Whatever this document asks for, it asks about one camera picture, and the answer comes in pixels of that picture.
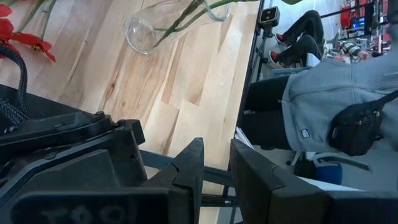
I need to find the blue white office chair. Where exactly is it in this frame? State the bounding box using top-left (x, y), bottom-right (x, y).
top-left (287, 151), bottom-right (373, 187)

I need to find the orange artificial tulip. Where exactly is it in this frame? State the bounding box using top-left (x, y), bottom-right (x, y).
top-left (153, 0), bottom-right (304, 49)

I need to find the clear glass vase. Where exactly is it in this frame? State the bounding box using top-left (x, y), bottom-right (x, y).
top-left (123, 0), bottom-right (232, 56)

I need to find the small black camera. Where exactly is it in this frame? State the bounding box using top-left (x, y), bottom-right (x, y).
top-left (258, 6), bottom-right (281, 31)

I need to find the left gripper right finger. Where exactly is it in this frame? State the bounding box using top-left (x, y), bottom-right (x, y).
top-left (229, 139), bottom-right (398, 224)

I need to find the black waist bag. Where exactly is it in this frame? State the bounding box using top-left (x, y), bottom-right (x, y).
top-left (328, 90), bottom-right (398, 157)

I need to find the person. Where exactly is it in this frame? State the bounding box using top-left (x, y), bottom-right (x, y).
top-left (269, 9), bottom-right (371, 68)
top-left (241, 24), bottom-right (398, 156)

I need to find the black braided cable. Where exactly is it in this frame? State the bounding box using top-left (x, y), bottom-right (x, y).
top-left (0, 43), bottom-right (31, 125)

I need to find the black camera tripod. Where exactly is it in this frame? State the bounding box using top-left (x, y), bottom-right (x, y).
top-left (250, 27), bottom-right (272, 82)

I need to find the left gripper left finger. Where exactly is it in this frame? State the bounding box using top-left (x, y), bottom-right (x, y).
top-left (0, 137), bottom-right (205, 224)

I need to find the white paper stack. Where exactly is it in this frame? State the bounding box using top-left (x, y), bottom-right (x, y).
top-left (234, 126), bottom-right (255, 149)

